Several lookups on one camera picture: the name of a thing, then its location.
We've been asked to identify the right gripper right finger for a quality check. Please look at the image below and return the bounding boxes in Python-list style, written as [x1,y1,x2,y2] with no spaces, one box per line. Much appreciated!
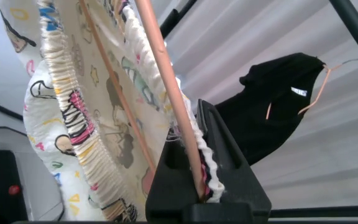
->
[196,98,272,222]

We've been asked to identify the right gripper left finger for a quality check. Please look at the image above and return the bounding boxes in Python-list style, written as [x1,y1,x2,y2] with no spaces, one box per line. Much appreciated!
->
[145,132,206,222]

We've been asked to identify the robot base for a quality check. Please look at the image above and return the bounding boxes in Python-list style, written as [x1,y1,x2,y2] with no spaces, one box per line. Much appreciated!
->
[0,126,65,222]

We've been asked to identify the black t-shirt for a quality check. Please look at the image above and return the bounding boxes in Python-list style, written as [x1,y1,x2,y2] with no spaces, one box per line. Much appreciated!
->
[214,52,326,166]

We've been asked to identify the pink clothes hanger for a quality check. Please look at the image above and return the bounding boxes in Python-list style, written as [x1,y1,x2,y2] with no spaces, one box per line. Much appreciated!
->
[78,0,207,202]
[265,46,358,121]

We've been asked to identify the cream printed garment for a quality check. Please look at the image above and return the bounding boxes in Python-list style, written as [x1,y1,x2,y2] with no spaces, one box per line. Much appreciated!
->
[0,0,226,222]

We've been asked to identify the black clothes rack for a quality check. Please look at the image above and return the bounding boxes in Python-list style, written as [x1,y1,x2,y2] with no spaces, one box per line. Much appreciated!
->
[159,0,358,218]

